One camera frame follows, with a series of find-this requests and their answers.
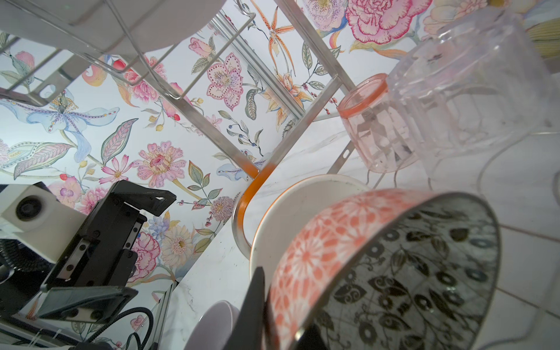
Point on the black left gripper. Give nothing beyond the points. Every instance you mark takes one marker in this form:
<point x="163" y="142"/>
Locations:
<point x="89" y="280"/>

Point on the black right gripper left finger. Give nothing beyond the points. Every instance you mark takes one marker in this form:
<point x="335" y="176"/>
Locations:
<point x="247" y="333"/>

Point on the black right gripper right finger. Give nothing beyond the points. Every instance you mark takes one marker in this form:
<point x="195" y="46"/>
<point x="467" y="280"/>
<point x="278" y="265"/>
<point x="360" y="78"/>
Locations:
<point x="311" y="339"/>

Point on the lavender bowl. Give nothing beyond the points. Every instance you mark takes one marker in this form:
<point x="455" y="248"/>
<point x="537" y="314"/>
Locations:
<point x="214" y="328"/>

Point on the pink floral patterned bowl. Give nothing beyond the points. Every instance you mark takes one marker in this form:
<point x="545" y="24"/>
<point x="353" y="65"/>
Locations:
<point x="388" y="269"/>

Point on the orange bowl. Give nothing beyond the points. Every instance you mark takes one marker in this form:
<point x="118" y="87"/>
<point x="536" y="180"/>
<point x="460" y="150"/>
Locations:
<point x="290" y="212"/>

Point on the white plain plate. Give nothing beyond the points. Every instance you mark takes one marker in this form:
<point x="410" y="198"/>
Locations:
<point x="107" y="27"/>

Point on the steel two-tier dish rack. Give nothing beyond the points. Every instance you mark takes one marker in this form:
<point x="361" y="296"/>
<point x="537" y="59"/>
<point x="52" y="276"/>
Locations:
<point x="195" y="247"/>

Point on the pink drinking glass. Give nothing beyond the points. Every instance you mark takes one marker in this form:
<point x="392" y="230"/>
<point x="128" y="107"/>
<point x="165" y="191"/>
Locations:
<point x="375" y="127"/>

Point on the clear drinking glass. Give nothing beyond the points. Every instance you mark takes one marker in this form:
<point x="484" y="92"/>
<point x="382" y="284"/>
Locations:
<point x="476" y="87"/>

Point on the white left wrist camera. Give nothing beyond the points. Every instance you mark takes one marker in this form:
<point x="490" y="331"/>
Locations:
<point x="33" y="216"/>

